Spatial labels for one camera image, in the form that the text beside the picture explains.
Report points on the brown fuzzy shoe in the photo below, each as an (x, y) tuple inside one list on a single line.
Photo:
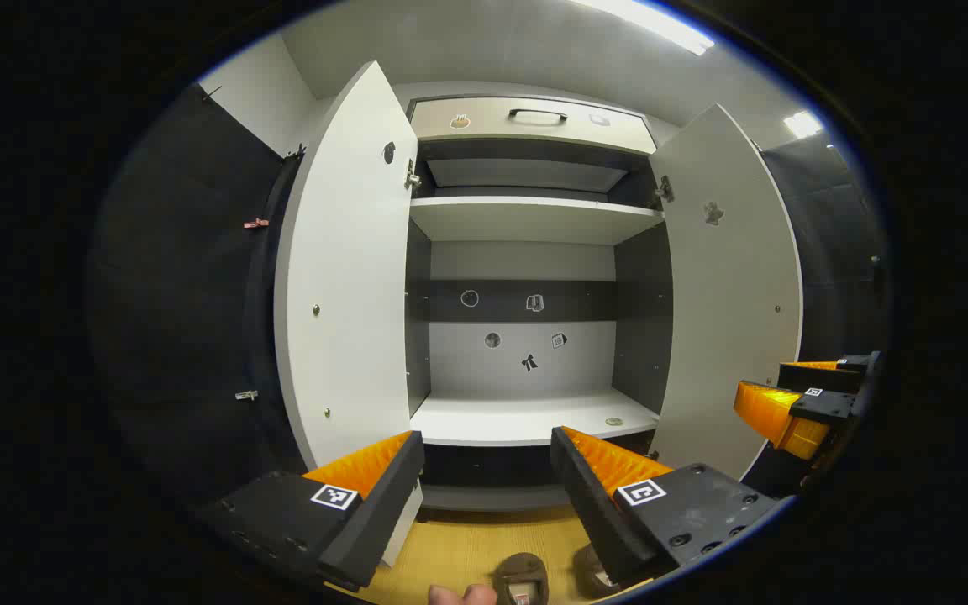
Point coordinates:
[(520, 571), (586, 576)]

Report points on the metal door hinge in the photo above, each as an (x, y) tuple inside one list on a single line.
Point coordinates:
[(665, 190), (411, 176)]

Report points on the long ceiling light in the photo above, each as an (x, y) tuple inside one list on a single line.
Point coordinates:
[(660, 25)]

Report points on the white cabinet door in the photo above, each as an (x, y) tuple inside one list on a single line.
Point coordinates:
[(349, 294), (728, 319)]

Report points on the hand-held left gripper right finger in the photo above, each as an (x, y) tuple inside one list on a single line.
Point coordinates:
[(593, 504)]

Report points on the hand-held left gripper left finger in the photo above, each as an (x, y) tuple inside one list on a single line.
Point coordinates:
[(383, 512)]

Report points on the white cabinet drawer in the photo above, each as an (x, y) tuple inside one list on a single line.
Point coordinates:
[(534, 136)]

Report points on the black backdrop cloth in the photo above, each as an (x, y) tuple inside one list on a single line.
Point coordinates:
[(181, 319), (837, 269)]

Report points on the small ceiling light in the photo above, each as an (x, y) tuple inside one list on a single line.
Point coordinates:
[(802, 124)]

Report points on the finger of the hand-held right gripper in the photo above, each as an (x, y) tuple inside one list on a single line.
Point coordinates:
[(828, 376), (824, 406)]

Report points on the silver clip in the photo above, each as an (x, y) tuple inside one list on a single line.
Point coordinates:
[(246, 394)]

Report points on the red clip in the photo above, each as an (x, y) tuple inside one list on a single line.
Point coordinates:
[(255, 223)]

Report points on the white shoe cabinet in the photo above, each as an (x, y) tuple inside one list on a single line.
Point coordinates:
[(526, 370)]

